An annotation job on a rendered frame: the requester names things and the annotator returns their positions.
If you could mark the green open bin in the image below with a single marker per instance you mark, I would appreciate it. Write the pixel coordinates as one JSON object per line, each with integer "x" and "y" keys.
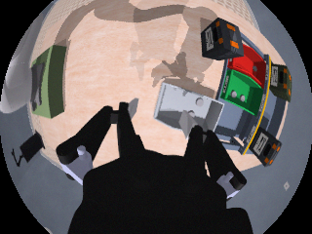
{"x": 242, "y": 85}

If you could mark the red open bin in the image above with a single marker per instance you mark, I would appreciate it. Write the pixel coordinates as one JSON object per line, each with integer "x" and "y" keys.
{"x": 251, "y": 58}

